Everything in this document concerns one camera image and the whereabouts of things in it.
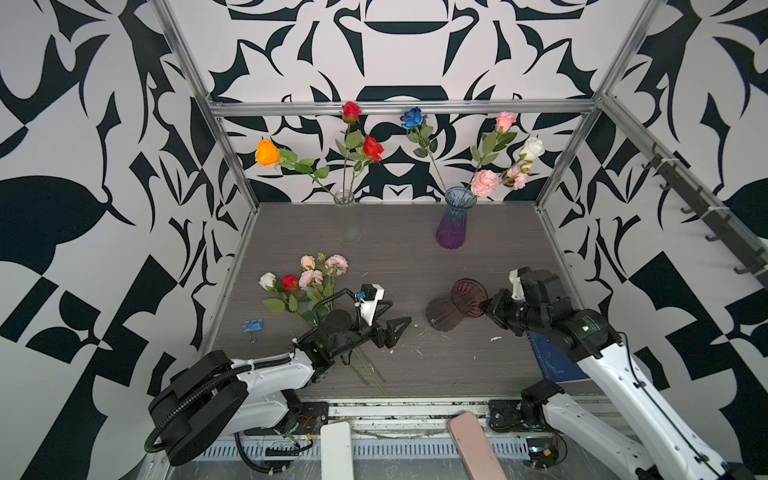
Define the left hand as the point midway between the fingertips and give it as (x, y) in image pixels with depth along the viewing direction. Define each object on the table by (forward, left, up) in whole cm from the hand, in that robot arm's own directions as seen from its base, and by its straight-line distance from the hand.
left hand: (403, 306), depth 76 cm
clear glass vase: (+37, +16, -11) cm, 42 cm away
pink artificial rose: (+41, -28, +20) cm, 53 cm away
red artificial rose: (+15, +34, -12) cm, 39 cm away
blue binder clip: (+2, +43, -14) cm, 45 cm away
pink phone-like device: (-31, -16, -14) cm, 37 cm away
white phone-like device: (-28, +16, -12) cm, 35 cm away
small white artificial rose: (+15, +40, -12) cm, 45 cm away
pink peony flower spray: (+27, -23, +16) cm, 39 cm away
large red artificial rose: (+43, +7, +15) cm, 46 cm away
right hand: (-2, -18, +4) cm, 18 cm away
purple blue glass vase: (+37, -21, -15) cm, 45 cm away
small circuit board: (-30, -32, -17) cm, 47 cm away
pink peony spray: (+14, +24, -13) cm, 31 cm away
